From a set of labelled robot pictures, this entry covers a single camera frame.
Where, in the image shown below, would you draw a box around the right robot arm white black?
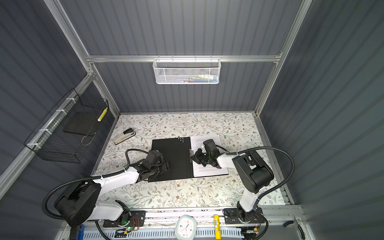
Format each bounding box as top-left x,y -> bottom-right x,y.
190,139 -> 275,223

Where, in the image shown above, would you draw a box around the black handled pliers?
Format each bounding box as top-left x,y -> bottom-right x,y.
283,220 -> 306,240

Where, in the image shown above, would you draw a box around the white round clock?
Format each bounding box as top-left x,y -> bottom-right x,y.
175,215 -> 197,240

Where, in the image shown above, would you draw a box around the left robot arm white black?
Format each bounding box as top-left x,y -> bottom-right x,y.
42,150 -> 169,227

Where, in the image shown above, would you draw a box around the white wire mesh basket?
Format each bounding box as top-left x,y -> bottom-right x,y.
153,58 -> 222,85

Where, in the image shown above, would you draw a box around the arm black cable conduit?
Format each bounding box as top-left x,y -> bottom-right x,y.
215,143 -> 296,208
41,148 -> 151,240

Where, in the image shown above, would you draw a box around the black wire mesh basket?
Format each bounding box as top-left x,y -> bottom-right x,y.
24,91 -> 109,164

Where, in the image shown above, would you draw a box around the yellow marker in black basket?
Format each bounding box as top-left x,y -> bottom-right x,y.
97,107 -> 109,122

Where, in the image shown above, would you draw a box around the blue black tool handle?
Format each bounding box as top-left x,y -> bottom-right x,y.
69,225 -> 85,240

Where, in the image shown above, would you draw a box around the beige black clip folder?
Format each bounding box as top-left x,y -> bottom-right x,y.
149,137 -> 194,182

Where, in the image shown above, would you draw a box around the black grey stapler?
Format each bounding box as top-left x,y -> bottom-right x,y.
113,128 -> 136,145

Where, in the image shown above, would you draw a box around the yellow glue stick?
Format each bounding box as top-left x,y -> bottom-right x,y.
214,215 -> 221,240

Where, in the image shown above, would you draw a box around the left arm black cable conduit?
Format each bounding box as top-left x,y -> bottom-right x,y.
41,148 -> 151,240

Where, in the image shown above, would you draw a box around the printed paper sheet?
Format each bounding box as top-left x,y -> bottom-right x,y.
191,135 -> 229,178

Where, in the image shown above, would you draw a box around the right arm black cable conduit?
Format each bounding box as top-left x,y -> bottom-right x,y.
215,143 -> 296,208

